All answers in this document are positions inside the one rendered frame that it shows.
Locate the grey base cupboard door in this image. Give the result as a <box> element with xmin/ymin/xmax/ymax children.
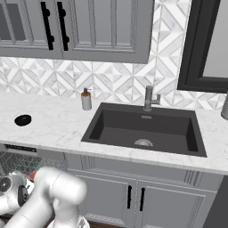
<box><xmin>69</xmin><ymin>170</ymin><xmax>137</xmax><ymax>228</ymax></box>
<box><xmin>134</xmin><ymin>179</ymin><xmax>219</xmax><ymax>228</ymax></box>

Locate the black bowl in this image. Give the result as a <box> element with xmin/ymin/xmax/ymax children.
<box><xmin>13</xmin><ymin>114</ymin><xmax>32</xmax><ymax>127</ymax></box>

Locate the black sink basin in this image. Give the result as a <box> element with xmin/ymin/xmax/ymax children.
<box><xmin>80</xmin><ymin>102</ymin><xmax>208</xmax><ymax>159</ymax></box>

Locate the white soap dispenser, orange collar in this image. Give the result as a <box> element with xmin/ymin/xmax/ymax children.
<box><xmin>80</xmin><ymin>87</ymin><xmax>93</xmax><ymax>111</ymax></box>

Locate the grey metal tap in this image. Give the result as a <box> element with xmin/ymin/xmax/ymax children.
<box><xmin>143</xmin><ymin>85</ymin><xmax>162</xmax><ymax>112</ymax></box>

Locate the grey panel under sink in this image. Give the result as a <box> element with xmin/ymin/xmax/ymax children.
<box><xmin>64</xmin><ymin>153</ymin><xmax>224</xmax><ymax>191</ymax></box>

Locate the black framed window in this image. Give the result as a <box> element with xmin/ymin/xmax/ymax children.
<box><xmin>177</xmin><ymin>0</ymin><xmax>228</xmax><ymax>94</ymax></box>

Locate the grey cylindrical object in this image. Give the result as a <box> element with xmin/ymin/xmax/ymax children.
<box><xmin>220</xmin><ymin>92</ymin><xmax>228</xmax><ymax>121</ymax></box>

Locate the black base cupboard handle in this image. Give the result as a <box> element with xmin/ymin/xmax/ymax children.
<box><xmin>126</xmin><ymin>185</ymin><xmax>133</xmax><ymax>209</ymax></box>
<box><xmin>139</xmin><ymin>187</ymin><xmax>146</xmax><ymax>212</ymax></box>

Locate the grey wall cupboard door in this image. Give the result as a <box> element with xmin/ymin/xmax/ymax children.
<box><xmin>61</xmin><ymin>0</ymin><xmax>155</xmax><ymax>64</ymax></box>
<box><xmin>0</xmin><ymin>0</ymin><xmax>64</xmax><ymax>60</ymax></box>

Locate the dishwasher with wire racks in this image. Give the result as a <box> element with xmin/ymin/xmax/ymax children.
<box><xmin>0</xmin><ymin>143</ymin><xmax>67</xmax><ymax>182</ymax></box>

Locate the black wall cupboard handle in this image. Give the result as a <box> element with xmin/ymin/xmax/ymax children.
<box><xmin>56</xmin><ymin>1</ymin><xmax>70</xmax><ymax>52</ymax></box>
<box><xmin>40</xmin><ymin>1</ymin><xmax>55</xmax><ymax>51</ymax></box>

